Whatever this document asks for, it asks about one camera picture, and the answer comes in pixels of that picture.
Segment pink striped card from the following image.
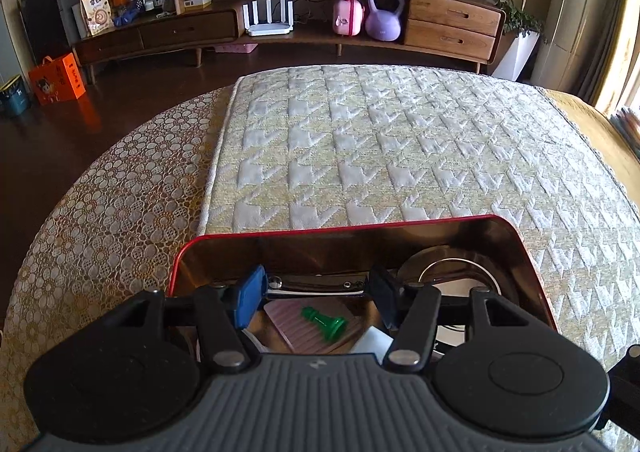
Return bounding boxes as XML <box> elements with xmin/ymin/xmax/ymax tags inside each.
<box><xmin>264</xmin><ymin>297</ymin><xmax>362</xmax><ymax>354</ymax></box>

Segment round metal tin can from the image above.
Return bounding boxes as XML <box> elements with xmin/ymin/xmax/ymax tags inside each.
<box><xmin>397</xmin><ymin>245</ymin><xmax>504</xmax><ymax>358</ymax></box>

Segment lace patterned tablecloth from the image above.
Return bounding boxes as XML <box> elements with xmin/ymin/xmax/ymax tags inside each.
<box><xmin>1</xmin><ymin>86</ymin><xmax>232</xmax><ymax>451</ymax></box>

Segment green chess pawn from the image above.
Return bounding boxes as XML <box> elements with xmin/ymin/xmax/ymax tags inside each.
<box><xmin>300</xmin><ymin>306</ymin><xmax>348</xmax><ymax>342</ymax></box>

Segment metal nail clipper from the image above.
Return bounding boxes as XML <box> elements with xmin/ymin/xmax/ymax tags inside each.
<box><xmin>267</xmin><ymin>272</ymin><xmax>368</xmax><ymax>296</ymax></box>

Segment red metal tin box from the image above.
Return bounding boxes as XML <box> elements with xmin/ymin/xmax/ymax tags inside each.
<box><xmin>167</xmin><ymin>215</ymin><xmax>555</xmax><ymax>359</ymax></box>

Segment yellow woven mat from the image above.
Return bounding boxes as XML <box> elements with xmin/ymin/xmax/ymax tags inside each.
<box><xmin>542</xmin><ymin>88</ymin><xmax>640</xmax><ymax>205</ymax></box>

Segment stack of magazines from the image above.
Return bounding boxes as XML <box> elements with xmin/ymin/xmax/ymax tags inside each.
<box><xmin>610</xmin><ymin>108</ymin><xmax>640</xmax><ymax>157</ymax></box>

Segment quilted white yellow mat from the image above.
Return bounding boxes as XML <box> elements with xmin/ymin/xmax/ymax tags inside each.
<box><xmin>198</xmin><ymin>64</ymin><xmax>639</xmax><ymax>366</ymax></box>

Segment teal bucket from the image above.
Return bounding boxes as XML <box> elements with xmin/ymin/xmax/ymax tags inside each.
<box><xmin>0</xmin><ymin>75</ymin><xmax>30</xmax><ymax>117</ymax></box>

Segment orange gift bag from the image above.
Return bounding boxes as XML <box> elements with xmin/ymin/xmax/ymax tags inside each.
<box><xmin>28</xmin><ymin>53</ymin><xmax>86</xmax><ymax>106</ymax></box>

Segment white standing air conditioner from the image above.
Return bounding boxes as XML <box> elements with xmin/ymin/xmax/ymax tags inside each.
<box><xmin>530</xmin><ymin>0</ymin><xmax>606</xmax><ymax>92</ymax></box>

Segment pink flat box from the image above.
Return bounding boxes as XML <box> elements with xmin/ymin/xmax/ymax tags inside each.
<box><xmin>214</xmin><ymin>43</ymin><xmax>257</xmax><ymax>55</ymax></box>

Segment snack box with cartoon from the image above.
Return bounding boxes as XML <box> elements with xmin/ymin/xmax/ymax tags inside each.
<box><xmin>79</xmin><ymin>0</ymin><xmax>113</xmax><ymax>36</ymax></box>

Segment wooden tv cabinet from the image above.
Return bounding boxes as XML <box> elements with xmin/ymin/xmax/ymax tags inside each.
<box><xmin>73</xmin><ymin>0</ymin><xmax>504</xmax><ymax>73</ymax></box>

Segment black cabinet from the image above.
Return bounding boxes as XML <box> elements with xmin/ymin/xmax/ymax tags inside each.
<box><xmin>18</xmin><ymin>0</ymin><xmax>80</xmax><ymax>64</ymax></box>

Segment white wifi router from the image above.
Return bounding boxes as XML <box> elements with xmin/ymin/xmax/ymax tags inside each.
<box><xmin>242</xmin><ymin>0</ymin><xmax>294</xmax><ymax>38</ymax></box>

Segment purple kettlebell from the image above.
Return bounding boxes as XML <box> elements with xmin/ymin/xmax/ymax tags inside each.
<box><xmin>366</xmin><ymin>0</ymin><xmax>405</xmax><ymax>42</ymax></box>

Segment small white yellow box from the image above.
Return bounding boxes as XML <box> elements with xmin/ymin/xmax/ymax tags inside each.
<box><xmin>175</xmin><ymin>0</ymin><xmax>212</xmax><ymax>15</ymax></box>

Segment pink toy case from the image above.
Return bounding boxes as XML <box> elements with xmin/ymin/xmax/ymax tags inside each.
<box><xmin>332</xmin><ymin>0</ymin><xmax>364</xmax><ymax>36</ymax></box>

